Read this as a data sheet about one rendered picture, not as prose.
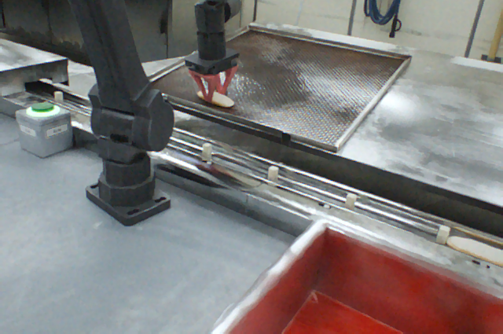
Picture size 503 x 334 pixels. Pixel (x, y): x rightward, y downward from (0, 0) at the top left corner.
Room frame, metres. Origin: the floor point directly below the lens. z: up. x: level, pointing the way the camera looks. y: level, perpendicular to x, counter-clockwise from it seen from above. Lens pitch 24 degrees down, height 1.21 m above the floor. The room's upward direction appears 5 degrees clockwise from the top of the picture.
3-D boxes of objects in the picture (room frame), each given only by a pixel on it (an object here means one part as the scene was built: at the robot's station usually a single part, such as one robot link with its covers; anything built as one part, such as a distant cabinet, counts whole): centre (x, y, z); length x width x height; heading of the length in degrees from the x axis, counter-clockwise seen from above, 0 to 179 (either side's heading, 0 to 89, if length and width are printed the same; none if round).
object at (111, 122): (0.62, 0.19, 0.94); 0.09 x 0.05 x 0.10; 164
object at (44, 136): (0.76, 0.40, 0.84); 0.08 x 0.08 x 0.11; 61
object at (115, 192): (0.60, 0.20, 0.86); 0.12 x 0.09 x 0.08; 52
